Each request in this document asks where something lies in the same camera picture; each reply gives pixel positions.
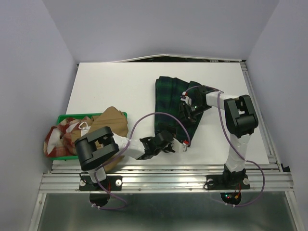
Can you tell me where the red white plaid skirt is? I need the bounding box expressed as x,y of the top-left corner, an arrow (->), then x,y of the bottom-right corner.
43,116 -> 93,158

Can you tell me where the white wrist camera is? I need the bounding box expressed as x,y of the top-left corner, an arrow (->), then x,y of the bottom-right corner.
180,91 -> 192,105
171,139 -> 188,153

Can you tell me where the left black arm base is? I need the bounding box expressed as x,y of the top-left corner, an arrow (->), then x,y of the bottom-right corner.
78,175 -> 123,192

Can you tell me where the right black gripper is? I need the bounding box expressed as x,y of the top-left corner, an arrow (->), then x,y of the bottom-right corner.
175,102 -> 212,128

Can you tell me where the tan brown skirt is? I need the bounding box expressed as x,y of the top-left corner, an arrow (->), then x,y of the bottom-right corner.
77,106 -> 129,173

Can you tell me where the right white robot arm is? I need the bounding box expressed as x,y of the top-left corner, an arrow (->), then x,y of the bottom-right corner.
180,86 -> 258,190

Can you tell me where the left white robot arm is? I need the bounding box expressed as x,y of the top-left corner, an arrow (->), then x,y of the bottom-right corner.
75,127 -> 187,190

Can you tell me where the dark green plaid skirt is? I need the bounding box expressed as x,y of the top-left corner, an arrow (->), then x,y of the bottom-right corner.
154,76 -> 217,141

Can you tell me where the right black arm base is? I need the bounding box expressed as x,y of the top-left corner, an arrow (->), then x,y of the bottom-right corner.
203,175 -> 251,191

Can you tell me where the aluminium frame rail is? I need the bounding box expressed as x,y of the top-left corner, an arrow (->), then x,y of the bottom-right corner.
39,148 -> 294,193

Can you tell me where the green plastic tray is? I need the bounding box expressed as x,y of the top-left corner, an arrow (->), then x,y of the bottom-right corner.
50,112 -> 128,160

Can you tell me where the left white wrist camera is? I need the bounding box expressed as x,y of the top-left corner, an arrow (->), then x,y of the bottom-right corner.
171,139 -> 188,153

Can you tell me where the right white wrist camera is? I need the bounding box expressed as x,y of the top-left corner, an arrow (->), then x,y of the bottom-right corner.
180,91 -> 192,105

